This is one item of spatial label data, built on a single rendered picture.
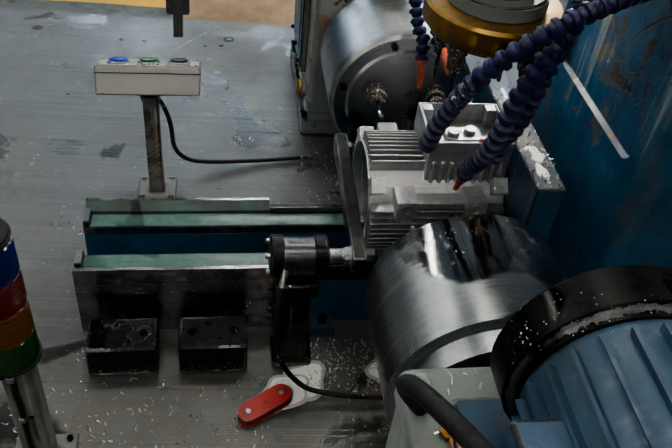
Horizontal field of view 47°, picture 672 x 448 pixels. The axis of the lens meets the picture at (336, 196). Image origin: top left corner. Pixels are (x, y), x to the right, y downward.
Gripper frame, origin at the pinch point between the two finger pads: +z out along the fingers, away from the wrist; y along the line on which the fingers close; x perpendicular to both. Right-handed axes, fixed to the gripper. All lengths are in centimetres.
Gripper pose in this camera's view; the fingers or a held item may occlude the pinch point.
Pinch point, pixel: (178, 14)
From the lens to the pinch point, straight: 133.3
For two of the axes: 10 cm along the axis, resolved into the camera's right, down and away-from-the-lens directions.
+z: -0.4, 9.5, 3.1
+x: -1.4, -3.1, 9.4
